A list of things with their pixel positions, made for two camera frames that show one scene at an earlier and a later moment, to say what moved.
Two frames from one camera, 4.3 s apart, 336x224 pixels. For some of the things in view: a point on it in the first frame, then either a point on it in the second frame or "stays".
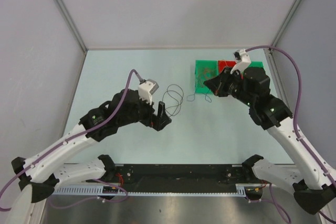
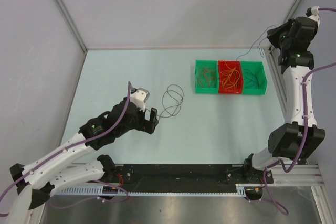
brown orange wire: (207, 74) stays
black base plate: (183, 178) stays
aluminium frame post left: (64, 10) stays
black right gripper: (216, 83) to (273, 33)
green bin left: (205, 70) stays
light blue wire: (191, 100) to (258, 44)
